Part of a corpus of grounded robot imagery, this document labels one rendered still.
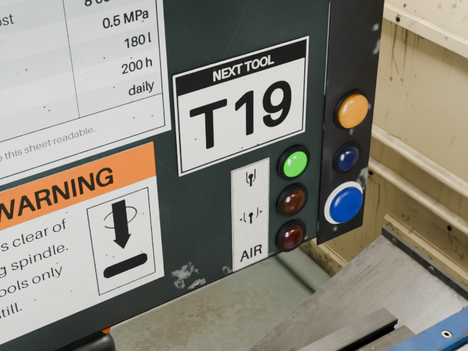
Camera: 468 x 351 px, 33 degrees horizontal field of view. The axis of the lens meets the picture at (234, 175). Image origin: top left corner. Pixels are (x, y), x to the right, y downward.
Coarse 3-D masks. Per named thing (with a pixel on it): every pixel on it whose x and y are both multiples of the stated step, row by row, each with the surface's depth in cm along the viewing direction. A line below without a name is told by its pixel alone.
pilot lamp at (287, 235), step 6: (294, 228) 58; (300, 228) 58; (288, 234) 58; (294, 234) 58; (300, 234) 58; (282, 240) 58; (288, 240) 58; (294, 240) 58; (300, 240) 59; (288, 246) 58; (294, 246) 58
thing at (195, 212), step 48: (192, 0) 44; (240, 0) 46; (288, 0) 48; (192, 48) 46; (240, 48) 48; (288, 144) 54; (192, 192) 51; (192, 240) 53; (144, 288) 53; (192, 288) 55; (48, 336) 50
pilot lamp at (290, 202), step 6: (294, 192) 56; (300, 192) 56; (288, 198) 56; (294, 198) 56; (300, 198) 56; (288, 204) 56; (294, 204) 56; (300, 204) 56; (288, 210) 56; (294, 210) 56
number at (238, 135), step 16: (256, 80) 49; (272, 80) 50; (288, 80) 51; (240, 96) 49; (256, 96) 50; (272, 96) 51; (288, 96) 52; (240, 112) 50; (256, 112) 51; (272, 112) 51; (288, 112) 52; (240, 128) 51; (256, 128) 51; (272, 128) 52; (288, 128) 53; (240, 144) 51
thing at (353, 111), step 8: (352, 96) 54; (360, 96) 55; (344, 104) 54; (352, 104) 54; (360, 104) 55; (344, 112) 54; (352, 112) 55; (360, 112) 55; (344, 120) 55; (352, 120) 55; (360, 120) 56
